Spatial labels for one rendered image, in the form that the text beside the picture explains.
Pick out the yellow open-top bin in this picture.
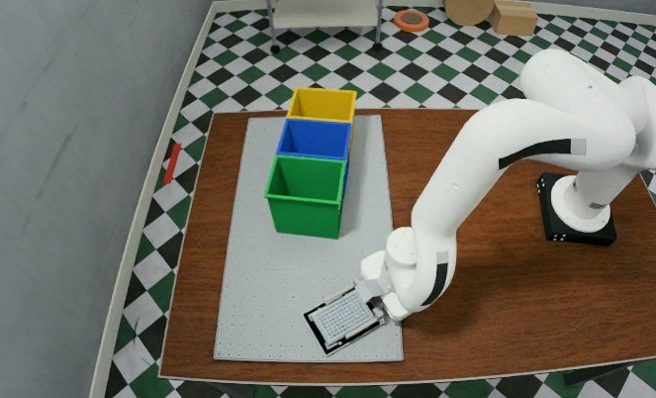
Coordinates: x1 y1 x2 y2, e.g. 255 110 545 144
287 87 356 124

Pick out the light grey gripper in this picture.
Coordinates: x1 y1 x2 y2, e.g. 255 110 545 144
324 250 412 339

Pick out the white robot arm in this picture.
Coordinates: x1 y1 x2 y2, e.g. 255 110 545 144
355 49 656 312

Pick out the green open-top bin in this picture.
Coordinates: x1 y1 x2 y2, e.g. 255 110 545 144
263 154 346 240

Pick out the blue bin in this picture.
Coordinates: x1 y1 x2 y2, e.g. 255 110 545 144
276 118 351 199

